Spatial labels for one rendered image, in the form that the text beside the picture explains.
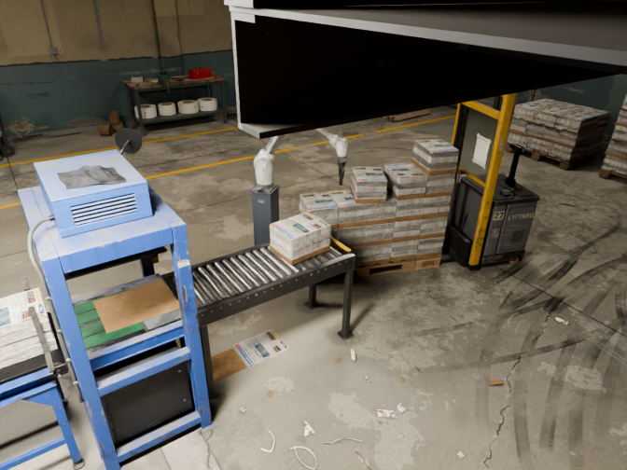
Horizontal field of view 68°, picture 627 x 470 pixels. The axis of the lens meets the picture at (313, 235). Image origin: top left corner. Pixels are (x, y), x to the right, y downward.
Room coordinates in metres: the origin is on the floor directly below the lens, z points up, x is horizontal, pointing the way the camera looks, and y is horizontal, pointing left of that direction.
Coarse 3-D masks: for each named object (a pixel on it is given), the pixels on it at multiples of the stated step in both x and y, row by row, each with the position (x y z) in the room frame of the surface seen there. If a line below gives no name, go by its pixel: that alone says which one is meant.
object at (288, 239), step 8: (272, 224) 3.12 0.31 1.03; (280, 224) 3.12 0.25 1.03; (288, 224) 3.13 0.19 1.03; (272, 232) 3.08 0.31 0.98; (280, 232) 3.01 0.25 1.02; (288, 232) 3.00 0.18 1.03; (296, 232) 3.00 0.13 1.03; (304, 232) 3.00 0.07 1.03; (272, 240) 3.10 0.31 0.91; (280, 240) 3.02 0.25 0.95; (288, 240) 2.93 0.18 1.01; (296, 240) 2.93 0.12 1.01; (304, 240) 2.98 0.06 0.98; (280, 248) 3.02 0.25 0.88; (288, 248) 2.94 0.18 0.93; (296, 248) 2.93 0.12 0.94; (304, 248) 2.99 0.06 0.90; (288, 256) 2.93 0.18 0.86; (296, 256) 2.93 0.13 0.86
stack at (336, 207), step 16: (320, 192) 4.19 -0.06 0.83; (336, 192) 4.21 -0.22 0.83; (304, 208) 3.97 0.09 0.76; (320, 208) 3.84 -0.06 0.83; (336, 208) 3.86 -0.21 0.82; (352, 208) 3.91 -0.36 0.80; (368, 208) 3.95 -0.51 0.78; (384, 208) 4.00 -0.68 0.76; (400, 208) 4.05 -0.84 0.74; (416, 208) 4.09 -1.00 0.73; (336, 224) 3.87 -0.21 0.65; (384, 224) 4.00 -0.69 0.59; (400, 224) 4.05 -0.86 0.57; (416, 224) 4.09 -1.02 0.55; (352, 240) 3.92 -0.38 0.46; (368, 240) 3.96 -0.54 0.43; (416, 240) 4.10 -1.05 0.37; (368, 256) 3.97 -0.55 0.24; (384, 256) 4.01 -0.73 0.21; (400, 256) 4.06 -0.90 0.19; (368, 272) 3.96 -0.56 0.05; (384, 272) 4.01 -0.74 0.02
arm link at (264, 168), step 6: (258, 162) 3.85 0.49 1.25; (264, 162) 3.85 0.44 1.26; (270, 162) 3.87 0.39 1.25; (258, 168) 3.83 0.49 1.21; (264, 168) 3.83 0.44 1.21; (270, 168) 3.84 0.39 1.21; (258, 174) 3.83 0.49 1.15; (264, 174) 3.81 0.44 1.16; (270, 174) 3.83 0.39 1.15; (258, 180) 3.83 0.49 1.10; (264, 180) 3.81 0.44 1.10; (270, 180) 3.83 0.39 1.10
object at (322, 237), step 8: (296, 216) 3.26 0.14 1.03; (304, 216) 3.26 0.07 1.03; (312, 216) 3.26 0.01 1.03; (304, 224) 3.14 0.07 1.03; (312, 224) 3.14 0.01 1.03; (320, 224) 3.14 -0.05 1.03; (320, 232) 3.07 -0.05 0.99; (328, 232) 3.13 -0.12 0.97; (320, 240) 3.07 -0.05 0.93; (328, 240) 3.13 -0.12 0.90; (320, 248) 3.08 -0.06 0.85
